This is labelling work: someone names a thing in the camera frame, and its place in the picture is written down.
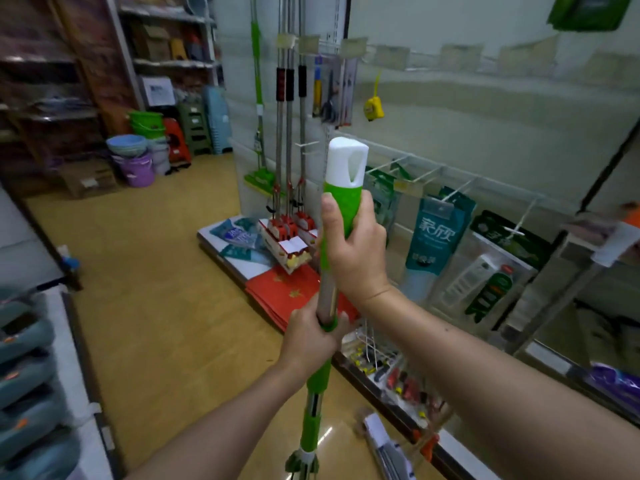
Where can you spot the green white hanging package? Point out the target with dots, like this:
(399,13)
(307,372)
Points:
(382,194)

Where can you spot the stack of red paper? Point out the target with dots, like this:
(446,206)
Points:
(280,294)

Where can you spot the purple packet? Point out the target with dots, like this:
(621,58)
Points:
(617,387)

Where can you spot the row of packaged screwdrivers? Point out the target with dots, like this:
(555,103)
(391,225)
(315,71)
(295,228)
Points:
(395,379)

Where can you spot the person's right forearm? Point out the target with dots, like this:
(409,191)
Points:
(490,389)

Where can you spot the white framed sign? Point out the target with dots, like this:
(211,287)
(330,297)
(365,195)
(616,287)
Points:
(157,91)

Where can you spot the packaged yellow utility knife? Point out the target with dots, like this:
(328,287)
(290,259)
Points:
(317,89)

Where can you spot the white plastic bucket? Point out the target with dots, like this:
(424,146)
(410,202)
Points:
(160,154)

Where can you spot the person's left hand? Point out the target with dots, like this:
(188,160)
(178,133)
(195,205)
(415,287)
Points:
(305,344)

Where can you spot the steel mop with red head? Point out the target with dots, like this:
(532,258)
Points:
(302,79)
(280,79)
(290,84)

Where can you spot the person's left forearm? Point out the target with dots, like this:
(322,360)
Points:
(215,429)

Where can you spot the stack of blue stools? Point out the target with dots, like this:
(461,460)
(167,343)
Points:
(217,119)

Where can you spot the dark green hanging package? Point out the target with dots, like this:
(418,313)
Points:
(520,239)

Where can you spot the stack of green buckets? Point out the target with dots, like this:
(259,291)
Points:
(147,123)

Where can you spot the stack of teal slippers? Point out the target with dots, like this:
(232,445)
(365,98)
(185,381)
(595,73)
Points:
(30,394)

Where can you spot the white display shelf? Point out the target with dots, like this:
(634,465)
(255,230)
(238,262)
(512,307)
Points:
(82,409)

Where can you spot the blue plastic packets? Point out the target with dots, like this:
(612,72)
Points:
(237,237)

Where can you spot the stack of green stools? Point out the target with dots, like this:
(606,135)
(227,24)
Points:
(195,127)

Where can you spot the purple plastic bucket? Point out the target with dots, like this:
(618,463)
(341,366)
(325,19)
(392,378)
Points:
(136,170)

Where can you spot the stack of blue basins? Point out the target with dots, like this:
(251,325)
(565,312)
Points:
(126,143)

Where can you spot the person's left thumb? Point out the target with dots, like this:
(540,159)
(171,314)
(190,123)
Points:
(342,328)

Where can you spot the brown cardboard box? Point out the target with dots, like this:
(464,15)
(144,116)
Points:
(90,179)

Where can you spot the packaged scissors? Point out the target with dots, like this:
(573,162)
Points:
(331,94)

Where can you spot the packaged white power strip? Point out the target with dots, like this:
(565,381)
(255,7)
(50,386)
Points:
(470,282)

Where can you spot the red plastic stool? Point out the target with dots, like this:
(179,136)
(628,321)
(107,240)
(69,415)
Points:
(176,142)

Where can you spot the green flat mop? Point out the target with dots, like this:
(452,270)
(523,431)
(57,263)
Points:
(256,69)

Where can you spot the packaged red tool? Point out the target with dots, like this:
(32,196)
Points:
(348,89)

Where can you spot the person's right hand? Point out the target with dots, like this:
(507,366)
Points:
(357,259)

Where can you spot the white display base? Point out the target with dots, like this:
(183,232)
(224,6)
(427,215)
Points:
(235,267)

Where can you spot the green hanging sign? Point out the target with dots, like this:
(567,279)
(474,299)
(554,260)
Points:
(590,12)

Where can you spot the grey metal shelving unit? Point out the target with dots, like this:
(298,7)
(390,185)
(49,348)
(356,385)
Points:
(170,62)

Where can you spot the person's right thumb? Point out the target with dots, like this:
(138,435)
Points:
(332,214)

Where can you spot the teal hanging package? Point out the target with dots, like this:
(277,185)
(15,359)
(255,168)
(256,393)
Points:
(435,234)

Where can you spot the dark wooden shelving unit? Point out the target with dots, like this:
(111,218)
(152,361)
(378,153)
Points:
(50,94)

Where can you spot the white grey packaged item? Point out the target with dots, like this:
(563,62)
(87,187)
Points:
(387,449)

